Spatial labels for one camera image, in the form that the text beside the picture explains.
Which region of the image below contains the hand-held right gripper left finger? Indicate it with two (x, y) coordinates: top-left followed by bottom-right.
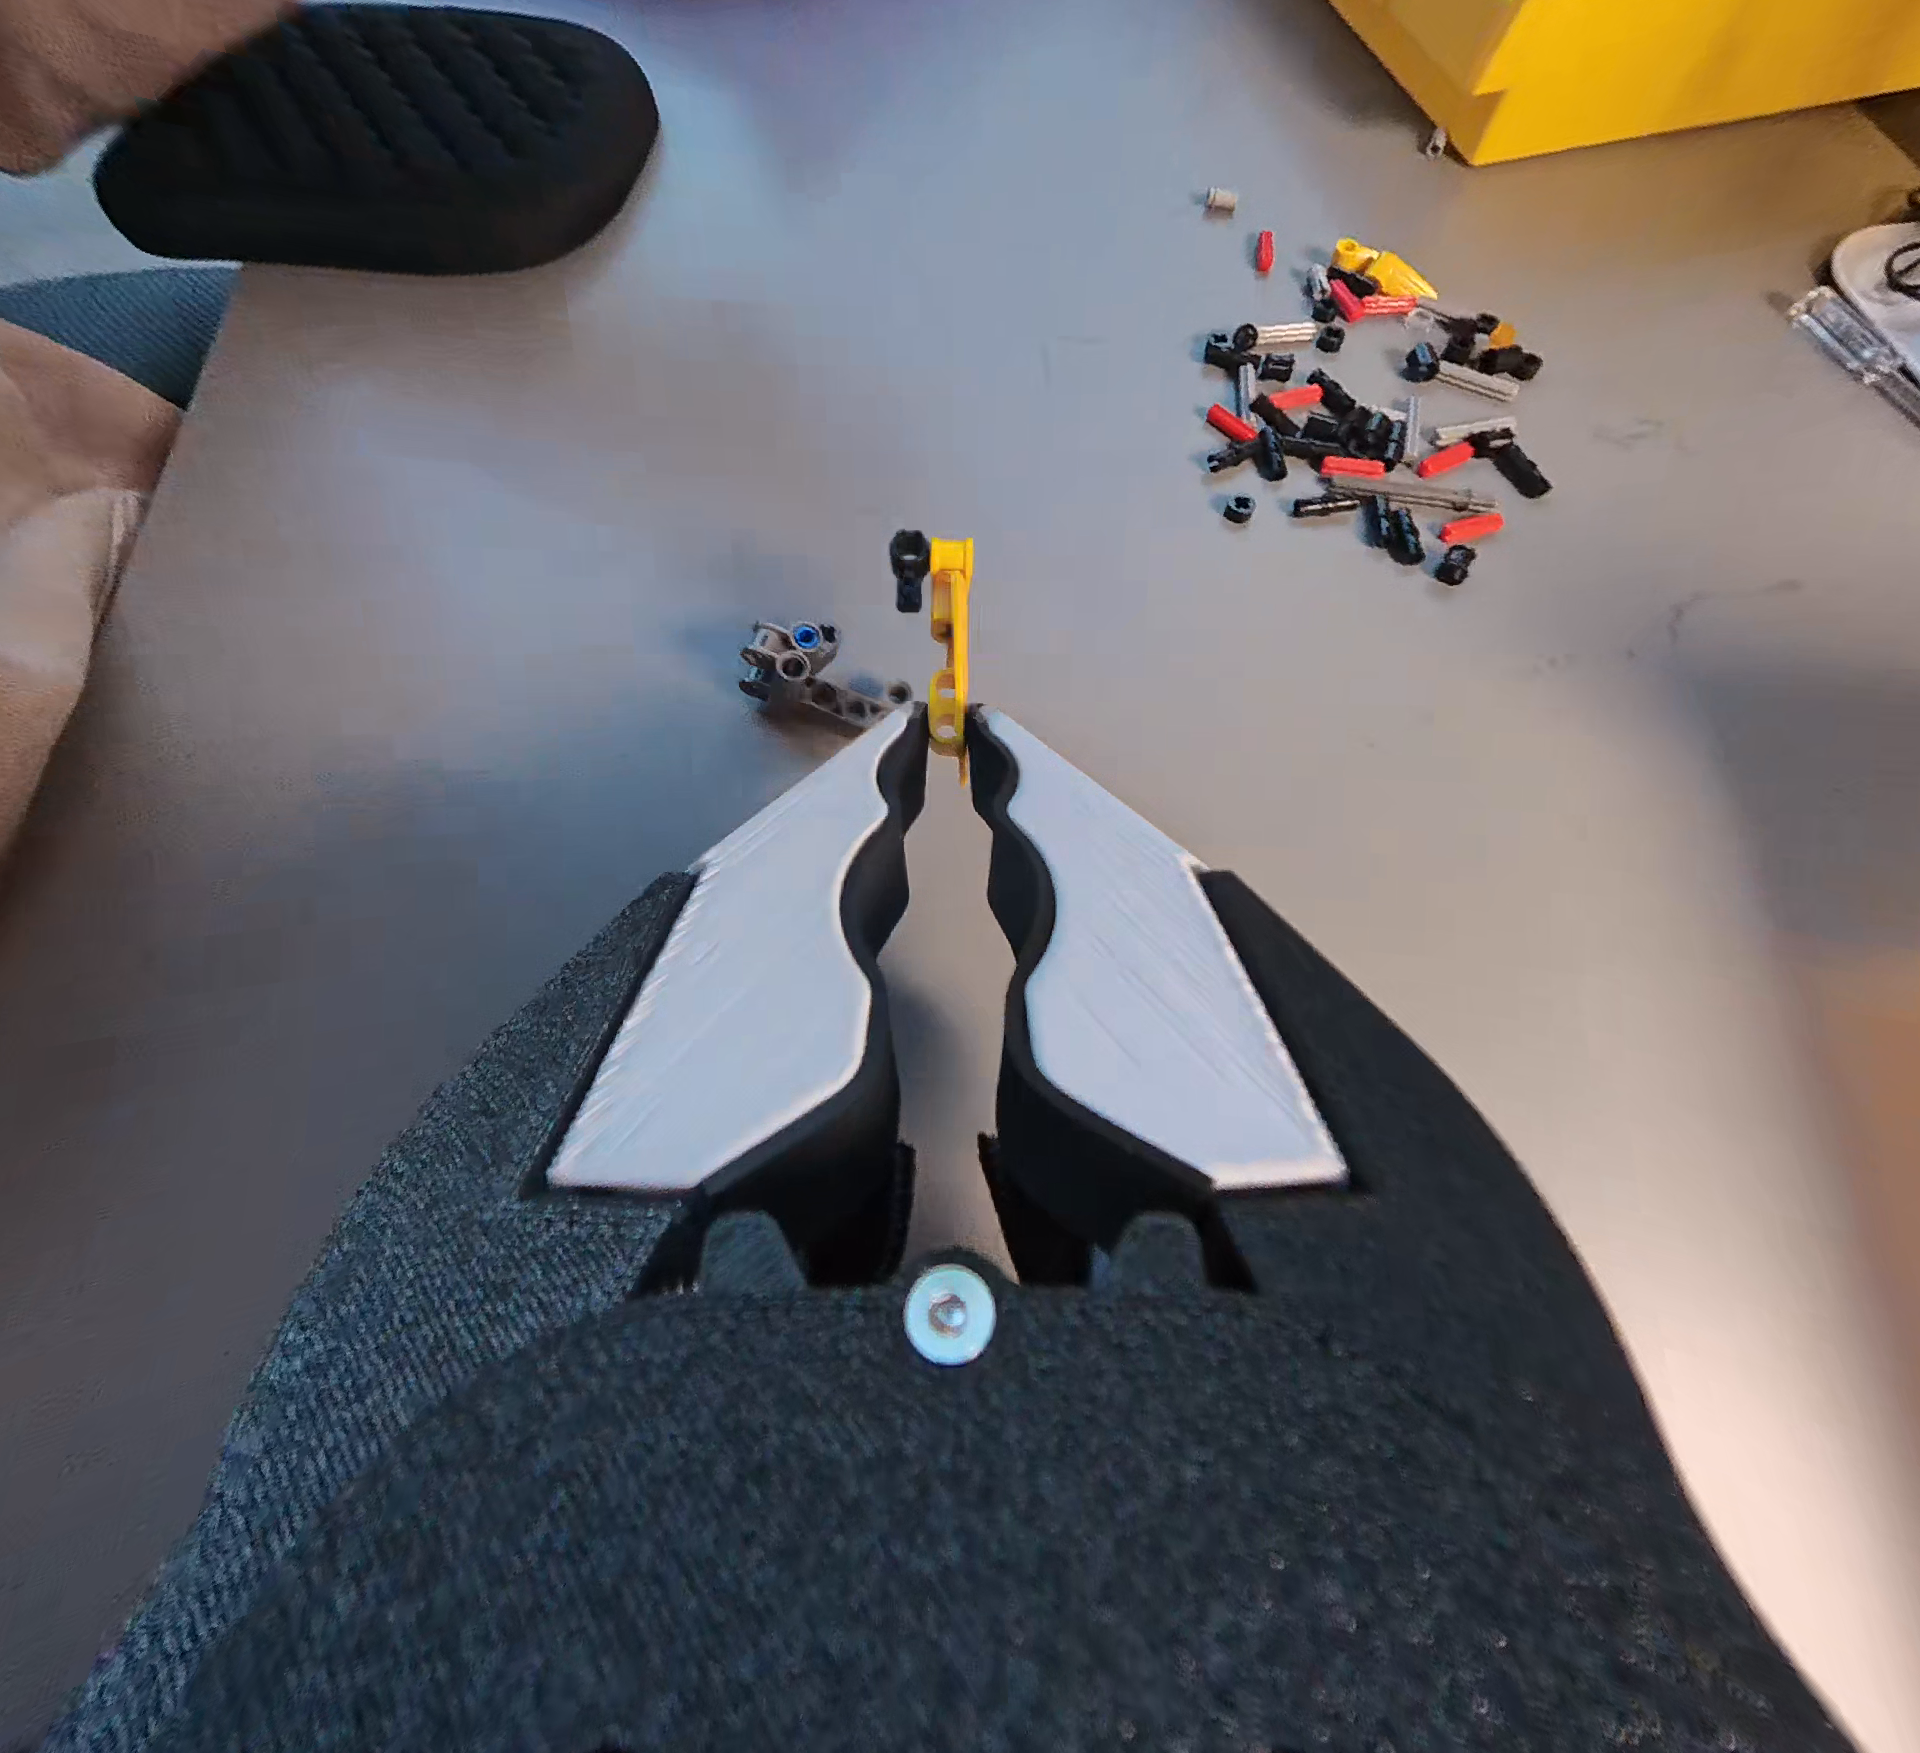
(546, 706), (929, 1287)

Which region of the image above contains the black chair armrest pad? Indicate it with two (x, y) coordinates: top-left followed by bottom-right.
(92, 0), (664, 279)

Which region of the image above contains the grey toy brick assembly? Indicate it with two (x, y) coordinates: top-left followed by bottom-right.
(738, 619), (915, 732)

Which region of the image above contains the yellow toy brick beam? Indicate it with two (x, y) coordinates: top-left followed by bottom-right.
(926, 534), (978, 752)

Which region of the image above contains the blue-grey chair seat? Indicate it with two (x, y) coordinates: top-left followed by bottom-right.
(0, 265), (244, 411)

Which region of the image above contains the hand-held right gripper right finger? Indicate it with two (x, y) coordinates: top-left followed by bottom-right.
(965, 706), (1350, 1287)

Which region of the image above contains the clear handle screwdriver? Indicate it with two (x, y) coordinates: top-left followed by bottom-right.
(1788, 287), (1920, 424)

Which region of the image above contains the grey desk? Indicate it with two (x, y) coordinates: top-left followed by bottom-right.
(0, 0), (1920, 1753)

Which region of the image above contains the pile of small toy bricks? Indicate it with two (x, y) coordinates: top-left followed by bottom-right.
(1200, 234), (1557, 589)

